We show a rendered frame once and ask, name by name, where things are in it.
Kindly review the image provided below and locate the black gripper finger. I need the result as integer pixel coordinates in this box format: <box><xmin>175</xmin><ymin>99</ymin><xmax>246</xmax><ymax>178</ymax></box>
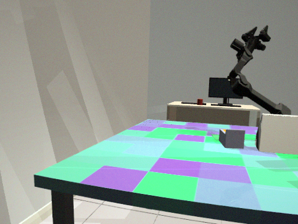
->
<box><xmin>260</xmin><ymin>25</ymin><xmax>268</xmax><ymax>33</ymax></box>
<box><xmin>245</xmin><ymin>27</ymin><xmax>257</xmax><ymax>36</ymax></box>

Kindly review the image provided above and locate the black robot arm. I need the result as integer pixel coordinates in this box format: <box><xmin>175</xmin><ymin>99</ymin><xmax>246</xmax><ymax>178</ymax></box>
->
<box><xmin>229</xmin><ymin>38</ymin><xmax>291</xmax><ymax>116</ymax></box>

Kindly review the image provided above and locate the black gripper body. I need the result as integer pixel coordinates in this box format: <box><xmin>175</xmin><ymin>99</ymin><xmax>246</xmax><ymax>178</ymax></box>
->
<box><xmin>241</xmin><ymin>32</ymin><xmax>271</xmax><ymax>49</ymax></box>

